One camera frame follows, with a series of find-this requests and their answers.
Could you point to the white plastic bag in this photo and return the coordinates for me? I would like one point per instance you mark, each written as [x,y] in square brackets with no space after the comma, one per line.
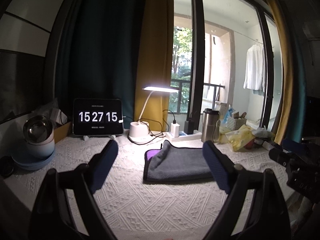
[262,133]

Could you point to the white patterned tablecloth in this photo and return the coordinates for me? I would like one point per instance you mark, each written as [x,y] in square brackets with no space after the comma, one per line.
[132,209]

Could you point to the stainless steel tumbler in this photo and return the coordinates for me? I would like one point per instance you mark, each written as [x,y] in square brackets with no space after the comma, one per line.
[210,125]

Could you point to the red cup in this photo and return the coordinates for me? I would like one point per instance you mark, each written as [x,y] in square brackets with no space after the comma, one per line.
[249,145]

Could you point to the yellow curtain left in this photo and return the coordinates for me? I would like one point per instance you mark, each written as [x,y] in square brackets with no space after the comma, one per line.
[155,49]

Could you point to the black charger plug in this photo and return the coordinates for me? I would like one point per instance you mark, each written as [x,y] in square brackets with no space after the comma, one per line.
[189,127]

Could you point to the dark green curtain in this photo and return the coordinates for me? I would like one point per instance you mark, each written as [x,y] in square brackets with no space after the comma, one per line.
[98,52]

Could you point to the white hanging shirt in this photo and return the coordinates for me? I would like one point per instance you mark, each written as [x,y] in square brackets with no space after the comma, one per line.
[255,70]

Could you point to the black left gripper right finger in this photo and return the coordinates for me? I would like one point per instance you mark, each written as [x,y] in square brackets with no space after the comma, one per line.
[268,217]

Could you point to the white desk lamp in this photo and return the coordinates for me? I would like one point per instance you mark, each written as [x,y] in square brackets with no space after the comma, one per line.
[148,124]

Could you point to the stacked blue white bowls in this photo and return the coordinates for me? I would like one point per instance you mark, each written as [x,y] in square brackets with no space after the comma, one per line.
[37,148]

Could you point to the white power strip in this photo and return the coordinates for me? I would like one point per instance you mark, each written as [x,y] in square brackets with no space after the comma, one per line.
[183,136]

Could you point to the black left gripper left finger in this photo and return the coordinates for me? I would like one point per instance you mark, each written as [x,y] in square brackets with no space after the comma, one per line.
[51,217]

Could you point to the white charger plug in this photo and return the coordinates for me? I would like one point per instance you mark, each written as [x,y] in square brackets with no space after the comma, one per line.
[175,129]

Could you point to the purple and grey towel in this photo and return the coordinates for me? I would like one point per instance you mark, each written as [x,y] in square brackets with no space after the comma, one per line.
[171,165]

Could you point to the white woven storage basket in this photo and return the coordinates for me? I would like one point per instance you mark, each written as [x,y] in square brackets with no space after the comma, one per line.
[235,123]

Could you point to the cardboard box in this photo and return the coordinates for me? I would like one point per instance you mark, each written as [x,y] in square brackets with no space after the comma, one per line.
[61,132]

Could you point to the yellow plastic snack bag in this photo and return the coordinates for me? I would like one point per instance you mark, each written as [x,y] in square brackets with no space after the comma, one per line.
[239,138]

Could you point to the yellow curtain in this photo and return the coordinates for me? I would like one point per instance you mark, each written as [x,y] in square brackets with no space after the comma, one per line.
[287,60]
[155,49]

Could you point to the tablet showing clock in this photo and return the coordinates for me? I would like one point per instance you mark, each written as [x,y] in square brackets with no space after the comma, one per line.
[98,117]

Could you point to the yellow curtain right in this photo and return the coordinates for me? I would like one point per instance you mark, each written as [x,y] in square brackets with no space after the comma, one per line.
[287,60]

